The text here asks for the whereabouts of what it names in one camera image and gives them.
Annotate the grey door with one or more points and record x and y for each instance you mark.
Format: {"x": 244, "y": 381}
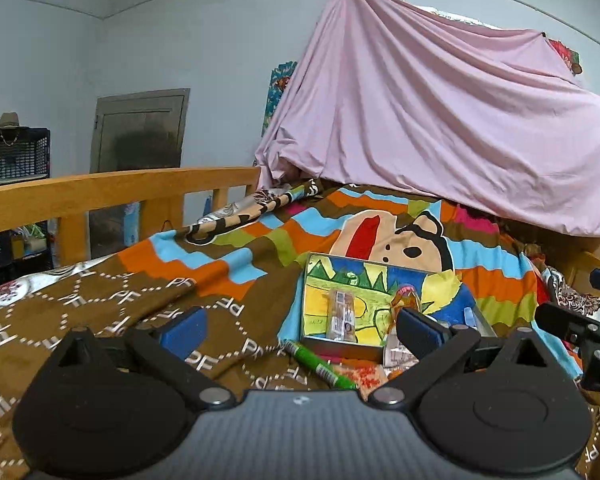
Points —
{"x": 140, "y": 130}

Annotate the wooden bed rail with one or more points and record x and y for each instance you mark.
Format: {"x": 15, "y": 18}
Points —
{"x": 80, "y": 192}

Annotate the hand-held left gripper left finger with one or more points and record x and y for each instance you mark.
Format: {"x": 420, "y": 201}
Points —
{"x": 185, "y": 334}

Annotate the orange snack packet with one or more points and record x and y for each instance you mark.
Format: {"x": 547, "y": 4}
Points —
{"x": 405, "y": 300}

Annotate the cartoon printed blanket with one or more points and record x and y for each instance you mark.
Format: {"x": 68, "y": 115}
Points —
{"x": 155, "y": 285}

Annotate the white floral bed sheet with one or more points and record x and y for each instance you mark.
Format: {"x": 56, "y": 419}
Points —
{"x": 25, "y": 287}

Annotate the brown hat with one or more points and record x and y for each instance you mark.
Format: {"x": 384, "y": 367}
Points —
{"x": 7, "y": 121}

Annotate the striped patterned cloth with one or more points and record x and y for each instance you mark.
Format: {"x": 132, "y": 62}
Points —
{"x": 245, "y": 210}

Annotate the green stick packet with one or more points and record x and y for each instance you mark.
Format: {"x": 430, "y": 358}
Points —
{"x": 320, "y": 367}

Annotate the wooden bed frame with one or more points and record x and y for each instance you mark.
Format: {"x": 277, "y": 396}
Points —
{"x": 585, "y": 260}

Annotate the black plastic crate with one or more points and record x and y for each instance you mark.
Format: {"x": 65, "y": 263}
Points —
{"x": 17, "y": 157}

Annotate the clear brown snack packet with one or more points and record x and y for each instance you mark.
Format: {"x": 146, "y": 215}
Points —
{"x": 341, "y": 312}

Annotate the pink hanging sheet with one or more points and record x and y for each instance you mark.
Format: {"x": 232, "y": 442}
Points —
{"x": 430, "y": 110}

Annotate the white snack packet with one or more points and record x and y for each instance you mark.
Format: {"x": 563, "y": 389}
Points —
{"x": 395, "y": 352}

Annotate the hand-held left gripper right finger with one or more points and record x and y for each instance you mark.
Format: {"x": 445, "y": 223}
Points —
{"x": 420, "y": 332}

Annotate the red dotted snack packet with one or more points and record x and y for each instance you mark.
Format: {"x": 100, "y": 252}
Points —
{"x": 365, "y": 377}

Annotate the colourful drawing box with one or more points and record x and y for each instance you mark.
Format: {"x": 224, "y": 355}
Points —
{"x": 325, "y": 275}

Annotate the colourful wall poster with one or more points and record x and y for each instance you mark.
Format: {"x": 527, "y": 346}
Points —
{"x": 277, "y": 95}

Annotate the silver floral cloth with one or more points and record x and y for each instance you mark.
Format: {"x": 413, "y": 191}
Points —
{"x": 575, "y": 302}

